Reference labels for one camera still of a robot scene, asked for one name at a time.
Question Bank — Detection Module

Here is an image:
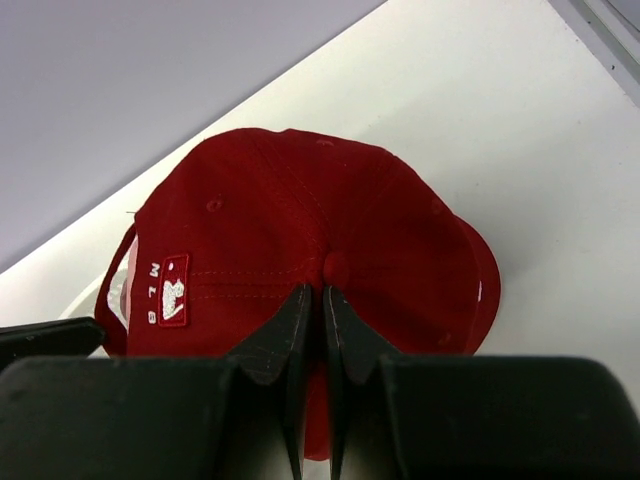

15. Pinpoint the pink baseball cap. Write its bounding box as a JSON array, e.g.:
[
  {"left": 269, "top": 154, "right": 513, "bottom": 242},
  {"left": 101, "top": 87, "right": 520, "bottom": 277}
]
[{"left": 120, "top": 237, "right": 138, "bottom": 327}]

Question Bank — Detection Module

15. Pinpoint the aluminium rail frame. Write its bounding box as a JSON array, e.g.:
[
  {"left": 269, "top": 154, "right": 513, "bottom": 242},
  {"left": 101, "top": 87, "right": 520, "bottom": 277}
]
[{"left": 549, "top": 1, "right": 639, "bottom": 106}]

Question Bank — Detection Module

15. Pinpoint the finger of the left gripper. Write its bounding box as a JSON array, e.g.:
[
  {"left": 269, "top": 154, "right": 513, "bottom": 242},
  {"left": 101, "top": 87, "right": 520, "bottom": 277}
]
[{"left": 0, "top": 316, "right": 106, "bottom": 370}]

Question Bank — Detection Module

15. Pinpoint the red cap with strap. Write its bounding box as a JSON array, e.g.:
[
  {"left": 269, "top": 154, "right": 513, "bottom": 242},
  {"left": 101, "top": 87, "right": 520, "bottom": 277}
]
[{"left": 94, "top": 127, "right": 503, "bottom": 461}]

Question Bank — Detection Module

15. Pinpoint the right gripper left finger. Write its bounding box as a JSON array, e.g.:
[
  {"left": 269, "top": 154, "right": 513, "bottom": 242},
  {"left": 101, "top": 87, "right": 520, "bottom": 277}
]
[{"left": 1, "top": 285, "right": 313, "bottom": 479}]

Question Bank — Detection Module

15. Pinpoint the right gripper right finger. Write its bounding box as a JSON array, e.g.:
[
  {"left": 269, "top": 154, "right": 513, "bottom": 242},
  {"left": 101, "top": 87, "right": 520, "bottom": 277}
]
[{"left": 323, "top": 287, "right": 639, "bottom": 479}]

